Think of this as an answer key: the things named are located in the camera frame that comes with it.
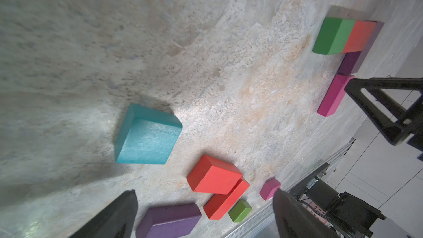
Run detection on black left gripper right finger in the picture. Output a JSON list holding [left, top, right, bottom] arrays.
[[273, 189, 337, 238]]

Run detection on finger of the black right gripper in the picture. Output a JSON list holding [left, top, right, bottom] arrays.
[[345, 78, 423, 146]]

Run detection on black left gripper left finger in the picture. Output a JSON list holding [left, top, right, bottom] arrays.
[[71, 190, 138, 238]]

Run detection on magenta small block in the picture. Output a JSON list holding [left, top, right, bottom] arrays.
[[260, 177, 281, 201]]

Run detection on magenta long block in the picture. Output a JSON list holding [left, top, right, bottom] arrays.
[[317, 74, 355, 117]]

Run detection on teal cube block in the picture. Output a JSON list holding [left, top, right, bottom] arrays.
[[114, 103, 183, 165]]

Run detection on red block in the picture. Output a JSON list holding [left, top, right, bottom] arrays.
[[342, 20, 377, 54], [187, 155, 242, 195], [203, 177, 250, 220]]

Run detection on green cube block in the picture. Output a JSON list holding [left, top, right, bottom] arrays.
[[312, 17, 356, 55]]

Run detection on light green block front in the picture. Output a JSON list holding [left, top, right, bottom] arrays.
[[229, 199, 252, 223]]

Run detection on dark purple block left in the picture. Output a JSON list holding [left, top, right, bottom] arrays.
[[135, 203, 202, 238]]

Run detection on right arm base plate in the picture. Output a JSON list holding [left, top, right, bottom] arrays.
[[296, 178, 387, 238]]

